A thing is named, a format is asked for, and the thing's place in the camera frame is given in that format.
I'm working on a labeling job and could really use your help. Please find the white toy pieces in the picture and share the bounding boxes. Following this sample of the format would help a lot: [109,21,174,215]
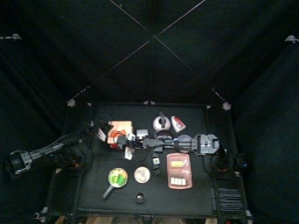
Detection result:
[170,178,187,186]

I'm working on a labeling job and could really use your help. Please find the grey round toy plate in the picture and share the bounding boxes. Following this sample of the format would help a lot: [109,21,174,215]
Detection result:
[177,134,194,154]

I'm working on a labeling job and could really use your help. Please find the red and white packet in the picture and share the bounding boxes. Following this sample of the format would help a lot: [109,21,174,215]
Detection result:
[171,115,187,133]

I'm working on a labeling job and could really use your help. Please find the small black round toy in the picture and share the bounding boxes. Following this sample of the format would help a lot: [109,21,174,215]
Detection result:
[135,192,147,204]

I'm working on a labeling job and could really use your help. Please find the pink toy tray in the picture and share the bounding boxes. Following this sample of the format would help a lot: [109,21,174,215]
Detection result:
[166,152,194,191]

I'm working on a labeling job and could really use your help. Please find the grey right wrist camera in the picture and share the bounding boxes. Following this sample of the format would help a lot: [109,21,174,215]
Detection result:
[135,129,150,140]

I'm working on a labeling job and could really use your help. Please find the small black green toy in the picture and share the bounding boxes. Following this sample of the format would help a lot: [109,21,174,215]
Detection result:
[151,157,163,176]

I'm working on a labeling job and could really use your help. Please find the frying pan with green food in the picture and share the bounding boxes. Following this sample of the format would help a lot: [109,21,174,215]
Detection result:
[102,167,130,200]

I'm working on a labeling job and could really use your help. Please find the white card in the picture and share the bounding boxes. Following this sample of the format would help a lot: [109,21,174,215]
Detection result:
[125,146,135,161]

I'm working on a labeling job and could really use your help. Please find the dark round toy bowl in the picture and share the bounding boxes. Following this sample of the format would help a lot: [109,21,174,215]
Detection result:
[155,129,174,140]

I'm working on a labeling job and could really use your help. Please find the orange toy carrot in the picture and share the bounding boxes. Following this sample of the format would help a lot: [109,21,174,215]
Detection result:
[109,130,127,144]

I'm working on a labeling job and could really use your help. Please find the silver toy kettle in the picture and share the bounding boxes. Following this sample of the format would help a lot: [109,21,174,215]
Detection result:
[153,111,173,132]

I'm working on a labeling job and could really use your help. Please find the small plate with egg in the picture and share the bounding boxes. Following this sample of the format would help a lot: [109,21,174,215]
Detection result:
[134,166,153,184]

